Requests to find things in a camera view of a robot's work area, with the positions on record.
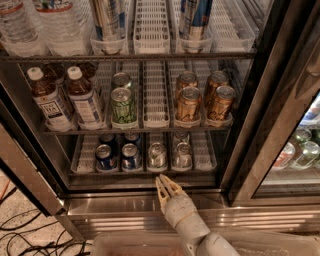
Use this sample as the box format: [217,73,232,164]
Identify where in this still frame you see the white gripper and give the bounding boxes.
[155,176,201,229]

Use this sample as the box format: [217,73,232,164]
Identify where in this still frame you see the green silver 7up can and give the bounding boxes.
[147,142,167,172]

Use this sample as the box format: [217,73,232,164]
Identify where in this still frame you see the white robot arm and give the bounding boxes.
[155,174,240,256]

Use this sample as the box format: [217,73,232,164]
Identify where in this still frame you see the silver can front right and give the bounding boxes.
[172,142,192,171]

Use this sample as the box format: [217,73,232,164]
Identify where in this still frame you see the blue pepsi can front right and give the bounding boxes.
[121,143,142,171]

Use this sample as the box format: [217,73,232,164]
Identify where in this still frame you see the blue pepsi can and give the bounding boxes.
[121,143,142,171]
[95,144,116,170]
[99,133,118,155]
[124,133,142,151]

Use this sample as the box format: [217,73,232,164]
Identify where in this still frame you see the silver can rear right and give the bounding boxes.
[173,131,190,147]

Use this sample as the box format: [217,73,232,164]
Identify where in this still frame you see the blue pepsi can rear right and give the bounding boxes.
[124,133,142,151]

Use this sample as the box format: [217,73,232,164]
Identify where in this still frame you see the blue pepsi can front left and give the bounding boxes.
[95,144,116,170]

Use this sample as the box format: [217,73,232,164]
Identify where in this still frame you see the blue pepsi can rear left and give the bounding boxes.
[99,133,118,155]

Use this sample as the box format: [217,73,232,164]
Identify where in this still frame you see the gold can front left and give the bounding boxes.
[175,86,202,127]

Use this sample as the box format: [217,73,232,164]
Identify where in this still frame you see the gold can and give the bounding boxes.
[206,86,236,121]
[175,86,202,127]
[175,70,198,96]
[204,70,229,106]

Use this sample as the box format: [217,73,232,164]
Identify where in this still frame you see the green can front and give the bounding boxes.
[111,87,138,129]

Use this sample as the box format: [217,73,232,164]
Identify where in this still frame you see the gold can front right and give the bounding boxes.
[206,86,236,121]

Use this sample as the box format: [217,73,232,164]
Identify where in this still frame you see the stainless steel fridge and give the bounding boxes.
[0,0,320,239]

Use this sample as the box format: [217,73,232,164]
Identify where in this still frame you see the gold can rear left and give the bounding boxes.
[175,70,198,96]

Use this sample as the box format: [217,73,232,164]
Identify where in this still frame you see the green can rear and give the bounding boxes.
[111,72,132,90]

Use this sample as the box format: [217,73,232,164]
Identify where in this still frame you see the gold can rear right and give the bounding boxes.
[204,70,229,106]

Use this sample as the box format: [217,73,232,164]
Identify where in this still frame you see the red can behind glass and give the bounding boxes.
[272,142,295,170]

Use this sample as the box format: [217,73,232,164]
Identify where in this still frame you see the open fridge door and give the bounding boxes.
[0,96,85,242]

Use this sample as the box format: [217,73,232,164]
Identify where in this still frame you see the green can behind glass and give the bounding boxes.
[290,141,320,170]

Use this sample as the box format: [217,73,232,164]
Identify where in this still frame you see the tall silver blue can right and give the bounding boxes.
[178,0,213,53]

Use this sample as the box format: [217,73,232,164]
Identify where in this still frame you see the tall silver blue can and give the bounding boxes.
[89,0,126,55]
[178,0,213,53]

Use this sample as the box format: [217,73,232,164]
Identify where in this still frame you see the tall silver blue can left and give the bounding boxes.
[89,0,126,55]

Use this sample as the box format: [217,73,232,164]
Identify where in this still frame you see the clear plastic bin left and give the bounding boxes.
[90,231,187,256]

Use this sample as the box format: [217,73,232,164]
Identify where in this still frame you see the clear plastic bin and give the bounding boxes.
[90,231,187,256]
[221,231,320,256]

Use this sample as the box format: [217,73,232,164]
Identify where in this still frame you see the clear plastic bin right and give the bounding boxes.
[221,231,320,256]

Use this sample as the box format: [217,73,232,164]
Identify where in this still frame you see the tea bottle front right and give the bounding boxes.
[67,66,103,125]

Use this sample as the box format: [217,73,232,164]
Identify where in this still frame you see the tea bottle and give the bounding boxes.
[67,66,103,125]
[27,67,73,132]
[43,63,65,85]
[78,62,97,83]

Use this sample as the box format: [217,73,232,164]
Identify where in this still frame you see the tea bottle rear right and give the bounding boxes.
[78,62,97,83]

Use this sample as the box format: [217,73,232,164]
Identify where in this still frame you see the tea bottle front left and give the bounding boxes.
[27,67,73,132]

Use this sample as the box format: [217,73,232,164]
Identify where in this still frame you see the tea bottle rear left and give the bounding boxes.
[43,63,65,85]

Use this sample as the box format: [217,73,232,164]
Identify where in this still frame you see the water bottle right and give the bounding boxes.
[32,0,87,57]

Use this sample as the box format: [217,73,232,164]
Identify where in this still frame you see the water bottle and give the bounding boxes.
[32,0,87,57]
[0,0,47,57]

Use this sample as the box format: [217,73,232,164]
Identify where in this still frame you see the water bottle left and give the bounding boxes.
[0,0,47,57]

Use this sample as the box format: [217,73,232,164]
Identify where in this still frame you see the black floor cables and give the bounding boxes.
[0,186,92,256]

